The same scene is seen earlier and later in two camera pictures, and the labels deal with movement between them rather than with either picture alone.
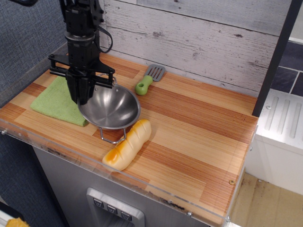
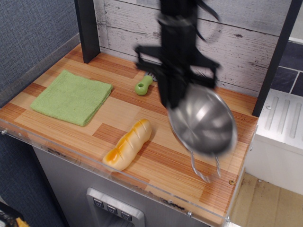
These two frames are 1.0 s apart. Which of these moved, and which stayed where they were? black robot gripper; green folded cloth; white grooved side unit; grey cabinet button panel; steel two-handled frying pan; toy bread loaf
Moved: black robot gripper; steel two-handled frying pan
Stayed: green folded cloth; toy bread loaf; white grooved side unit; grey cabinet button panel
